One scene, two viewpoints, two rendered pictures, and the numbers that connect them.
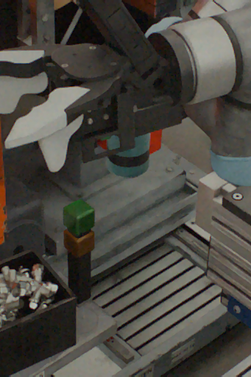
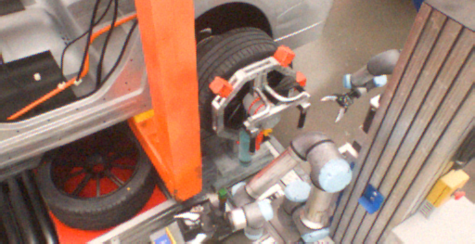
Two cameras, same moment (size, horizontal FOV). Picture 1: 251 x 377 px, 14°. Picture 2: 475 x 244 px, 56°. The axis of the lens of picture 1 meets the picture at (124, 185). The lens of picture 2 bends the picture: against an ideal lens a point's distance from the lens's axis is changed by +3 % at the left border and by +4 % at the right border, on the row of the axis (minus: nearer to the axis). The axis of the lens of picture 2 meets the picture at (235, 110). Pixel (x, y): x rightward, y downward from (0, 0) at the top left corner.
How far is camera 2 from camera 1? 0.98 m
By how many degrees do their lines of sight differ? 11
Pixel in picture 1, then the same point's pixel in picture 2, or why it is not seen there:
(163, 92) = (227, 227)
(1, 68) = (187, 219)
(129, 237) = (248, 171)
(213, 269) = not seen: hidden behind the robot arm
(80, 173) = (233, 149)
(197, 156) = (279, 133)
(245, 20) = (250, 211)
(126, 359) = not seen: hidden behind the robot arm
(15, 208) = (208, 169)
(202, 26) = (238, 213)
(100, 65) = (211, 226)
